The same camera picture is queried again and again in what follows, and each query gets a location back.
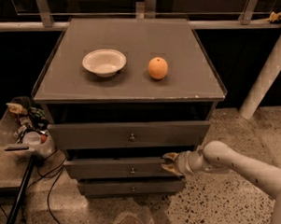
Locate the black pole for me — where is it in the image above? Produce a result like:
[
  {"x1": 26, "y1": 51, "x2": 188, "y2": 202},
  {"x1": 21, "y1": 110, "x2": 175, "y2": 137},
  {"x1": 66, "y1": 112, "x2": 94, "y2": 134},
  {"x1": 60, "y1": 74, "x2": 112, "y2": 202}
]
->
[{"x1": 6, "y1": 156, "x2": 36, "y2": 224}]

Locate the grey top drawer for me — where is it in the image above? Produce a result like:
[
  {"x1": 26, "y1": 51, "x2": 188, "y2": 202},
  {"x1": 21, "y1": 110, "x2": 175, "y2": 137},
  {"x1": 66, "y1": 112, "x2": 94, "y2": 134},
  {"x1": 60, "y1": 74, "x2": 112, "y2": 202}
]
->
[{"x1": 49, "y1": 120, "x2": 210, "y2": 150}]

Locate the black floor cable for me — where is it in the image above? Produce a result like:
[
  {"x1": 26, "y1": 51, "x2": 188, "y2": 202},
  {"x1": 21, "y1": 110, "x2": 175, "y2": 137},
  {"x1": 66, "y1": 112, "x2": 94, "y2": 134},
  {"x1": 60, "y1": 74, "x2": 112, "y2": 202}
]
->
[{"x1": 22, "y1": 149, "x2": 69, "y2": 224}]

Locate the white cup in bin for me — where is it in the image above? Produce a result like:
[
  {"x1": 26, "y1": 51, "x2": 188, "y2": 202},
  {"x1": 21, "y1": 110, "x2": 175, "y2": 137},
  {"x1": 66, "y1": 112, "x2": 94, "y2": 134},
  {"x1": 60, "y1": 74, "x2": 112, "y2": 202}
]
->
[{"x1": 22, "y1": 132, "x2": 41, "y2": 145}]

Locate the yellow clamp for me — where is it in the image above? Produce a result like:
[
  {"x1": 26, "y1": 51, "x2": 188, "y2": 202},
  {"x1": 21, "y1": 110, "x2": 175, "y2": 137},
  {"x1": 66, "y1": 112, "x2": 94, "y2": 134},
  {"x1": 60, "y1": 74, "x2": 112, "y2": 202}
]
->
[{"x1": 269, "y1": 11, "x2": 281, "y2": 23}]

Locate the white bowl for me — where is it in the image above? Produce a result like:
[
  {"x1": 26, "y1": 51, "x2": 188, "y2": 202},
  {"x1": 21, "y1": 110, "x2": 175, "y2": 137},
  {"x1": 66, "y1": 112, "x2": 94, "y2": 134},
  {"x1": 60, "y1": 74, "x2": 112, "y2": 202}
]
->
[{"x1": 82, "y1": 49, "x2": 127, "y2": 77}]

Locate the metal railing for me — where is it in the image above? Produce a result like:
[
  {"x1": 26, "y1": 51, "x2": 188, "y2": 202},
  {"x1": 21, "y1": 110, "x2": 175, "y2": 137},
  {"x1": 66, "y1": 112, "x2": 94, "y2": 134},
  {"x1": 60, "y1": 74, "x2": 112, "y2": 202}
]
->
[{"x1": 0, "y1": 0, "x2": 281, "y2": 33}]

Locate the orange fruit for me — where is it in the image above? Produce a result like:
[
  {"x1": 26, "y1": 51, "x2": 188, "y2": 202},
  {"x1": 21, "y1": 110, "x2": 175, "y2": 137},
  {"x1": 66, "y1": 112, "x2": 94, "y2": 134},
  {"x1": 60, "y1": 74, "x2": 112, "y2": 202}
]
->
[{"x1": 148, "y1": 57, "x2": 168, "y2": 80}]

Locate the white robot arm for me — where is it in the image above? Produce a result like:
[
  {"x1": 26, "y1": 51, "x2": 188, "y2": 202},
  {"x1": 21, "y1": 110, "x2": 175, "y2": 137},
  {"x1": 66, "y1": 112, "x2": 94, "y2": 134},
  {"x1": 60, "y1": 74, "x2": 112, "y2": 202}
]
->
[{"x1": 162, "y1": 140, "x2": 281, "y2": 224}]

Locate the white column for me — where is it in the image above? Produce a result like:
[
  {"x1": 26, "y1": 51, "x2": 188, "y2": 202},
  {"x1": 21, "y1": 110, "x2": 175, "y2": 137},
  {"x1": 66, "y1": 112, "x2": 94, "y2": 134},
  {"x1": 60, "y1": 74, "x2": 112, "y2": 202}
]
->
[{"x1": 239, "y1": 35, "x2": 281, "y2": 119}]

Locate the grey bottom drawer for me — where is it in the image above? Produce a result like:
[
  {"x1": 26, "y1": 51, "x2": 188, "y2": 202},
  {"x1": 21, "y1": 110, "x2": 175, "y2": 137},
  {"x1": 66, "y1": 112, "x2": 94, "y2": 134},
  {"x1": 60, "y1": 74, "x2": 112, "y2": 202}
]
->
[{"x1": 77, "y1": 177, "x2": 186, "y2": 198}]

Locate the grey drawer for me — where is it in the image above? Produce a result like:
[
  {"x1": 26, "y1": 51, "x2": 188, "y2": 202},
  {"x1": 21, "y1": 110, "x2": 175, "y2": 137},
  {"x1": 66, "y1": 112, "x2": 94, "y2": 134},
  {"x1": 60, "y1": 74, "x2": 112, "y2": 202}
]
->
[
  {"x1": 49, "y1": 120, "x2": 210, "y2": 150},
  {"x1": 64, "y1": 157, "x2": 175, "y2": 180},
  {"x1": 77, "y1": 177, "x2": 186, "y2": 198}
]

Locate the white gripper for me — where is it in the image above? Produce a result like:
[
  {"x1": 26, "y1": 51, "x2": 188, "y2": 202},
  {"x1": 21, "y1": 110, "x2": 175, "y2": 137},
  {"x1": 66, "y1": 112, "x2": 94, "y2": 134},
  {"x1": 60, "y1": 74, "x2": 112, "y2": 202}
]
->
[{"x1": 162, "y1": 150, "x2": 194, "y2": 176}]

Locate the grey drawer cabinet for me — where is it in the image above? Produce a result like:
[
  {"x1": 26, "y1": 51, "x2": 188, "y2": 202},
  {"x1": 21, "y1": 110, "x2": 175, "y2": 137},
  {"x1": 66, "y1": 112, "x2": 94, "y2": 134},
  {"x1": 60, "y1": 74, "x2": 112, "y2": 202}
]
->
[{"x1": 27, "y1": 12, "x2": 231, "y2": 203}]

